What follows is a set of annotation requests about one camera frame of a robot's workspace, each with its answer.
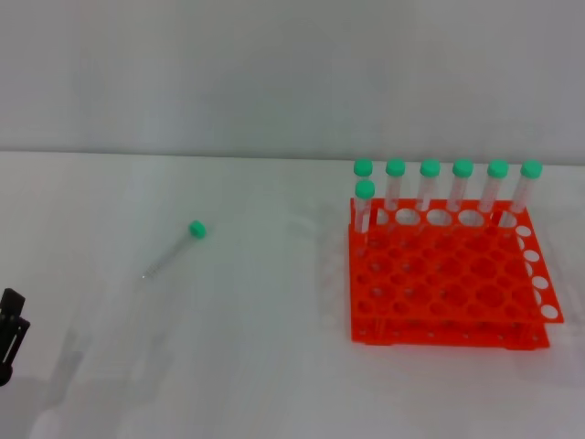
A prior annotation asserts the green capped clear test tube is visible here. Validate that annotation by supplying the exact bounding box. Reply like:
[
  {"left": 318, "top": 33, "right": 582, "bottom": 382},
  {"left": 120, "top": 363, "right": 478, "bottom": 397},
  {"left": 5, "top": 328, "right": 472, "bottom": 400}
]
[
  {"left": 477, "top": 158, "right": 510, "bottom": 216},
  {"left": 355, "top": 179, "right": 377, "bottom": 257},
  {"left": 446, "top": 157, "right": 474, "bottom": 214},
  {"left": 416, "top": 157, "right": 441, "bottom": 214},
  {"left": 383, "top": 157, "right": 407, "bottom": 230},
  {"left": 353, "top": 157, "right": 374, "bottom": 202},
  {"left": 142, "top": 219, "right": 207, "bottom": 280},
  {"left": 505, "top": 159, "right": 544, "bottom": 228}
]

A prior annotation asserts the orange plastic test tube rack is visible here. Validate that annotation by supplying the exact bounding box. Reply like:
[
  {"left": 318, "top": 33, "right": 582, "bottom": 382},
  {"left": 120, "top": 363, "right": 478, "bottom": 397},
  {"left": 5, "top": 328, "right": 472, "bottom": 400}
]
[{"left": 347, "top": 197, "right": 566, "bottom": 352}]

